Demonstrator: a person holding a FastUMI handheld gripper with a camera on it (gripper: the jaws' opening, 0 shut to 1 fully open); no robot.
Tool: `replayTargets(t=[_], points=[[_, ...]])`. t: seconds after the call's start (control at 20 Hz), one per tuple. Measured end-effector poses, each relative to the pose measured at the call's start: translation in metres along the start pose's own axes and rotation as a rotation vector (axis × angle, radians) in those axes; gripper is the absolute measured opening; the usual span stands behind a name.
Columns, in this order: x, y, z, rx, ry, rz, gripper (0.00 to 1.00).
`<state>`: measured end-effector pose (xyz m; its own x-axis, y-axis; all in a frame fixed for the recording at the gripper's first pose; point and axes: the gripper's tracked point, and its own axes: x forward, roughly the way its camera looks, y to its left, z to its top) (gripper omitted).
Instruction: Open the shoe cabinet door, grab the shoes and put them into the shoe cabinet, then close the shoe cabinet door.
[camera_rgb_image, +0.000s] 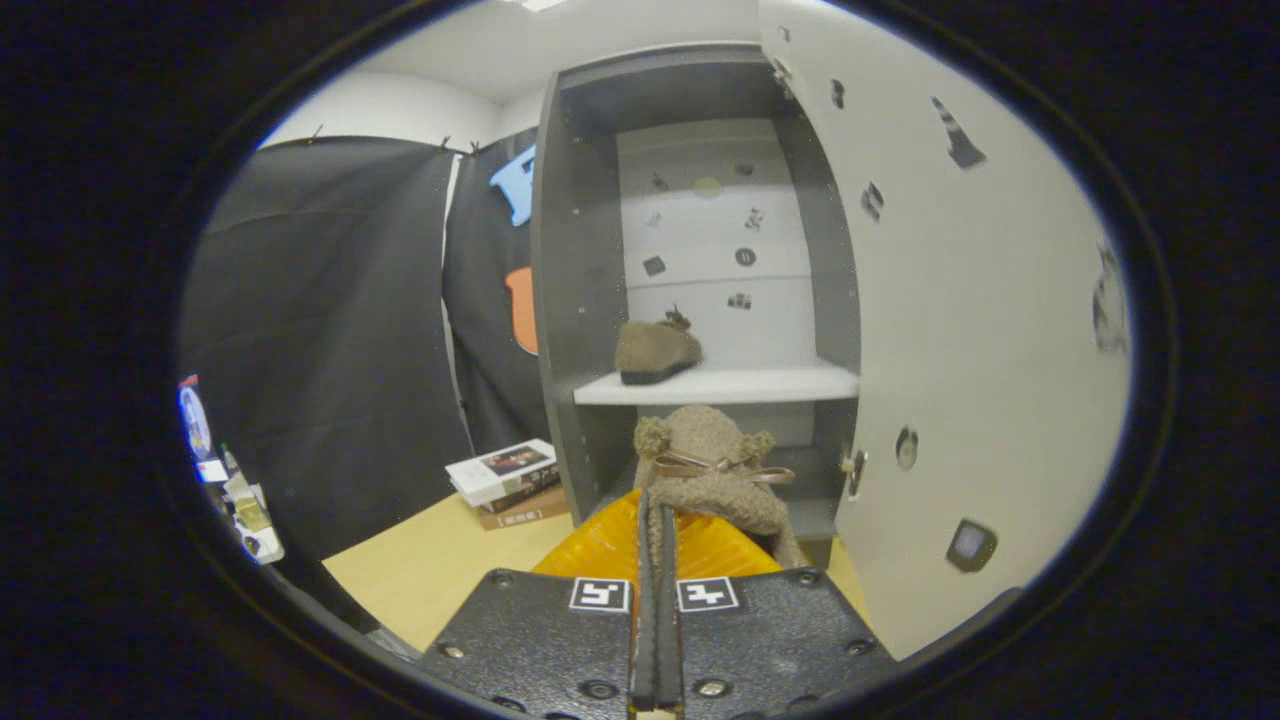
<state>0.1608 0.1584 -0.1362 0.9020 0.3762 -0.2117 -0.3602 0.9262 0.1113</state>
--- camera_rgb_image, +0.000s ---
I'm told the grey shoe cabinet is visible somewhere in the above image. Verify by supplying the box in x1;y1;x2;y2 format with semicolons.
528;42;863;571

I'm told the black backdrop cloth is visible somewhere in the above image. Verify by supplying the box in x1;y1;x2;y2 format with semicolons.
178;128;561;561

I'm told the white shoe cabinet door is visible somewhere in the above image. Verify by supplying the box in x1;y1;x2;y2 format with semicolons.
757;0;1136;661

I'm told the cluttered white desk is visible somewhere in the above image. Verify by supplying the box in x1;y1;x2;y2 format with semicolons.
205;460;286;566

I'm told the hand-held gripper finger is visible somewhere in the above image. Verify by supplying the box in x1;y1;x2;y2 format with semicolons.
655;505;901;720
420;488;656;720

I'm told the white cover book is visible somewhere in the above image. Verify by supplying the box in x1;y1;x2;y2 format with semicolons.
445;438;559;498

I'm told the dark spine book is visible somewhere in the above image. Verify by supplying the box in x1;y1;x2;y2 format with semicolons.
462;470;563;514

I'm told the brown fuzzy shoe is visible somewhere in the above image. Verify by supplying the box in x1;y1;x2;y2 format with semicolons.
613;305;704;387
632;403;809;571

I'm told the white cabinet shelf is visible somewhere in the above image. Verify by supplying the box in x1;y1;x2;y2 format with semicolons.
573;358;861;407

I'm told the computer monitor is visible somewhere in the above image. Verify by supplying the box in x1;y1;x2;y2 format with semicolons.
178;375;216;463

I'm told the brown cover book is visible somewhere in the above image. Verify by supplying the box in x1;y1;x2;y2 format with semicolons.
478;485;571;531

